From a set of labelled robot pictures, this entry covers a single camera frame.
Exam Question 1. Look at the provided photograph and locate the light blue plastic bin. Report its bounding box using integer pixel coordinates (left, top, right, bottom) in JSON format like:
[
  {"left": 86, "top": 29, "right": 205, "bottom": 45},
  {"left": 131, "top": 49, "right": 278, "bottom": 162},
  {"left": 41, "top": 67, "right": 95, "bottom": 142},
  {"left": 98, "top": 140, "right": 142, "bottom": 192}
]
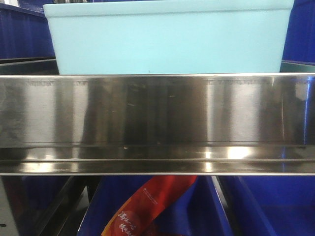
[{"left": 43, "top": 0, "right": 293, "bottom": 74}]

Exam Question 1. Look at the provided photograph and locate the dark blue bin lower centre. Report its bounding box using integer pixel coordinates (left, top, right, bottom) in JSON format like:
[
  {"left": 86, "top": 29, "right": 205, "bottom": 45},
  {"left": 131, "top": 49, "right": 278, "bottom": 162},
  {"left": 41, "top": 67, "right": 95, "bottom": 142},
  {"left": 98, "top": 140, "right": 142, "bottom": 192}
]
[{"left": 77, "top": 176, "right": 233, "bottom": 236}]

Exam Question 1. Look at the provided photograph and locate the dark blue bin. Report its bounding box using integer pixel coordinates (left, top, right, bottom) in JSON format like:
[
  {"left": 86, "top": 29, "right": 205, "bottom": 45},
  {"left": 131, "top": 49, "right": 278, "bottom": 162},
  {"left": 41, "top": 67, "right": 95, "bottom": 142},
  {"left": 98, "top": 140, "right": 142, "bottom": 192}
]
[
  {"left": 77, "top": 176, "right": 233, "bottom": 236},
  {"left": 283, "top": 0, "right": 315, "bottom": 63},
  {"left": 0, "top": 3, "right": 54, "bottom": 59},
  {"left": 219, "top": 176, "right": 315, "bottom": 236}
]

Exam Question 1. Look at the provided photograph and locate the dark blue bin lower right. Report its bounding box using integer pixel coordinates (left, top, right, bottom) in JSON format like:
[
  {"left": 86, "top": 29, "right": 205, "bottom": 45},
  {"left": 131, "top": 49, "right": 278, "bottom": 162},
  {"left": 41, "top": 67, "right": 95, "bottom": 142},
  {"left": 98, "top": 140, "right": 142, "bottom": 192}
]
[{"left": 219, "top": 176, "right": 315, "bottom": 236}]

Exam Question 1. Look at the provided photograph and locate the dark blue bin upper left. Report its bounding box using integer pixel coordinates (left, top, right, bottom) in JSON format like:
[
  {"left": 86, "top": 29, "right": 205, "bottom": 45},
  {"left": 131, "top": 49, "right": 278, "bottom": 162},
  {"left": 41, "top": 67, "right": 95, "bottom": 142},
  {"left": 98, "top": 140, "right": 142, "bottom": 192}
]
[{"left": 0, "top": 3, "right": 54, "bottom": 59}]

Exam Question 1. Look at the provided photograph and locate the dark blue bin upper right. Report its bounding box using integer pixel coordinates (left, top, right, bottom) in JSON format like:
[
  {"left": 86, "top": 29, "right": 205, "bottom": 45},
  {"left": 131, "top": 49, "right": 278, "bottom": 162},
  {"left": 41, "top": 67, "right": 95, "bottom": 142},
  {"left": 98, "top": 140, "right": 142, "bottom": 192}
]
[{"left": 283, "top": 0, "right": 315, "bottom": 63}]

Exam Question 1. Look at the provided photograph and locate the red snack bag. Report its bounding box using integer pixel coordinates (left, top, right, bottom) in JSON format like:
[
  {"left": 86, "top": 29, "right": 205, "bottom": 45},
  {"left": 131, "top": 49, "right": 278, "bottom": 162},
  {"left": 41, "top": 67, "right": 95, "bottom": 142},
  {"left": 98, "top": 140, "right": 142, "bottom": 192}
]
[{"left": 101, "top": 175, "right": 197, "bottom": 236}]

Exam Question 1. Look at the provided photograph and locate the stainless steel shelf rail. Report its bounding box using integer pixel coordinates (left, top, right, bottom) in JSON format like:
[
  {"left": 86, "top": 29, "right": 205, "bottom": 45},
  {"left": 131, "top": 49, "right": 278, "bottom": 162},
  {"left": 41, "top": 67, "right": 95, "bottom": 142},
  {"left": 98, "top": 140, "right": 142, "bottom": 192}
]
[{"left": 0, "top": 73, "right": 315, "bottom": 176}]

